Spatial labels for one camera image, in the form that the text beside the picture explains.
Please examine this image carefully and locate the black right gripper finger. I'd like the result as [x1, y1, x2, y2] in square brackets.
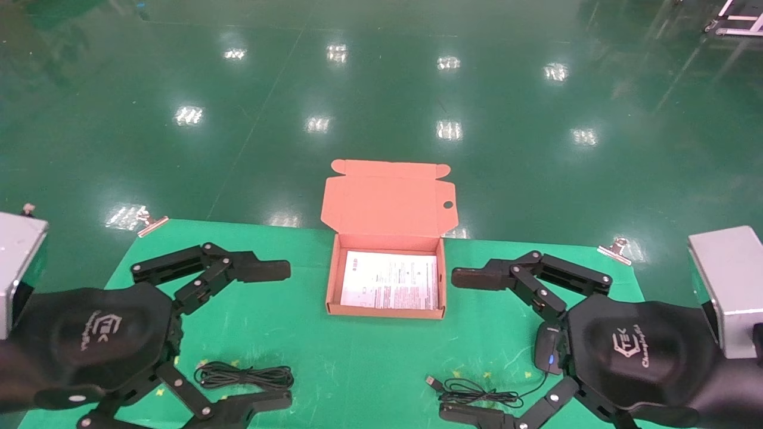
[451, 250, 613, 321]
[439, 374, 638, 429]

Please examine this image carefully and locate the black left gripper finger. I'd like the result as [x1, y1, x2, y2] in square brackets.
[131, 243, 291, 316]
[77, 363, 294, 429]

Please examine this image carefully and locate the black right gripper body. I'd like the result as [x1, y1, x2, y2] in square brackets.
[560, 294, 763, 429]

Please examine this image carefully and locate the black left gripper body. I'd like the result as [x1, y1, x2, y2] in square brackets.
[0, 282, 181, 413]

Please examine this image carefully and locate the black data cable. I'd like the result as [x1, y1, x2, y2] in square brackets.
[194, 360, 295, 391]

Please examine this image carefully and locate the black wired computer mouse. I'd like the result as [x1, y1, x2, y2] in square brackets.
[424, 323, 570, 412]

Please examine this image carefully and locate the orange cardboard box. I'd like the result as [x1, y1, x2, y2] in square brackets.
[320, 158, 460, 321]

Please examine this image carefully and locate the white printed paper sheet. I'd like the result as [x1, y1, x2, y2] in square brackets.
[340, 250, 439, 311]

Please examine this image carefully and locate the copper binder clip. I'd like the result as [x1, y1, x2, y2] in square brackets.
[597, 238, 632, 266]
[137, 209, 170, 238]

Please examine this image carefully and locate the green table mat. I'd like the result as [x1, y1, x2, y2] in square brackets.
[18, 218, 698, 429]

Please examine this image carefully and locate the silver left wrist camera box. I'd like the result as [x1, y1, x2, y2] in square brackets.
[0, 204, 49, 340]

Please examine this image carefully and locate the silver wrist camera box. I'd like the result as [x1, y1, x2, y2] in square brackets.
[0, 204, 49, 340]
[688, 225, 763, 360]

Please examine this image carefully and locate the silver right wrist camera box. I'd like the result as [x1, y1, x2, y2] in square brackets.
[688, 225, 763, 360]

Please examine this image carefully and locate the white wheeled cart frame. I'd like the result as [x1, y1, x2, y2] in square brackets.
[703, 0, 763, 38]

